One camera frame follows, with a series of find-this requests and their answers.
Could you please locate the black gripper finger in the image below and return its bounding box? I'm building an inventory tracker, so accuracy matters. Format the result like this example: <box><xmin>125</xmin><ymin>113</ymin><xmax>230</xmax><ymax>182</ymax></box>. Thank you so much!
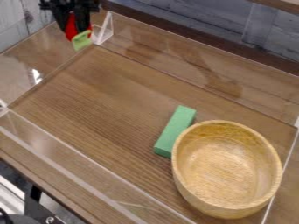
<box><xmin>51</xmin><ymin>7</ymin><xmax>70</xmax><ymax>32</ymax></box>
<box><xmin>74</xmin><ymin>8</ymin><xmax>90</xmax><ymax>33</ymax></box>

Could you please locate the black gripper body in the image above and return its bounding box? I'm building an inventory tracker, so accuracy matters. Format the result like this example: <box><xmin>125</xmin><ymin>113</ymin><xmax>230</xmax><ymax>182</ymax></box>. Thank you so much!
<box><xmin>39</xmin><ymin>0</ymin><xmax>99</xmax><ymax>12</ymax></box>

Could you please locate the red plush fruit green leaf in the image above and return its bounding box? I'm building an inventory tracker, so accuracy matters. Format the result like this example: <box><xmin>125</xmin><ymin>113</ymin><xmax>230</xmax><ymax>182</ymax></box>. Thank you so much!
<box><xmin>65</xmin><ymin>13</ymin><xmax>93</xmax><ymax>51</ymax></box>

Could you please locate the green rectangular block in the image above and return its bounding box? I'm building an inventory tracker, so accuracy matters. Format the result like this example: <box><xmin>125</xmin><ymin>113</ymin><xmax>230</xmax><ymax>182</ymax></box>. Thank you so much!
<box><xmin>154</xmin><ymin>106</ymin><xmax>197</xmax><ymax>158</ymax></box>

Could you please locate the black table leg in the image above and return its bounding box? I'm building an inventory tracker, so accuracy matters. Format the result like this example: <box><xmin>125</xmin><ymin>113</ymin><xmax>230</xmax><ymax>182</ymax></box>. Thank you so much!
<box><xmin>30</xmin><ymin>185</ymin><xmax>43</xmax><ymax>202</ymax></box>

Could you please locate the wooden bowl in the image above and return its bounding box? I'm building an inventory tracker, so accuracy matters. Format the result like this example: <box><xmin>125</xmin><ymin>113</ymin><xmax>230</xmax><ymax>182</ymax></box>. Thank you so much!
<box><xmin>173</xmin><ymin>120</ymin><xmax>284</xmax><ymax>220</ymax></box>

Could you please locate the clear acrylic tray wall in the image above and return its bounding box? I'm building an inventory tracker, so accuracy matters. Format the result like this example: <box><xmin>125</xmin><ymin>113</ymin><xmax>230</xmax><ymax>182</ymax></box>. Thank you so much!
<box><xmin>0</xmin><ymin>104</ymin><xmax>196</xmax><ymax>224</ymax></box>

